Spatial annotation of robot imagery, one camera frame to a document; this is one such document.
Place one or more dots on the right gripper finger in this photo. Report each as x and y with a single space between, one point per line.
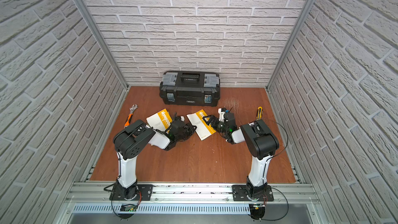
211 121
221 112

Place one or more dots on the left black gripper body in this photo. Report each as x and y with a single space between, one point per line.
185 129

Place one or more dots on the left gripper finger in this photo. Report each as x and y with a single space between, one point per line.
190 130
179 119

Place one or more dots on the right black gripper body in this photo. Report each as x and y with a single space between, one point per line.
224 129

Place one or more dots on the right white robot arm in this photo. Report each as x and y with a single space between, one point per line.
260 140

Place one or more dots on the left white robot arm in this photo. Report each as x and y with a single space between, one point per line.
133 139

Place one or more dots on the black plastic toolbox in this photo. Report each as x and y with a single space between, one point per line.
190 88

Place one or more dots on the yellow utility knife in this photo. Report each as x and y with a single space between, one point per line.
259 114

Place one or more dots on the orange handled adjustable wrench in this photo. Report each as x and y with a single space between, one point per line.
128 120

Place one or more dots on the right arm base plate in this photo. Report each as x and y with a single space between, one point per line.
249 193

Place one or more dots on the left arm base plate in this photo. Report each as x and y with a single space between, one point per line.
140 192

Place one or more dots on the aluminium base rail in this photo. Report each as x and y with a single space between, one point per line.
184 198

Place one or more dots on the right aluminium corner post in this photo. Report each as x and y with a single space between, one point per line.
294 34

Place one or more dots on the aluminium corner post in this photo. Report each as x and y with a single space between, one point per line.
294 34
90 21

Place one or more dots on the left aluminium corner post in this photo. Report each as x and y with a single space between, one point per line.
90 21

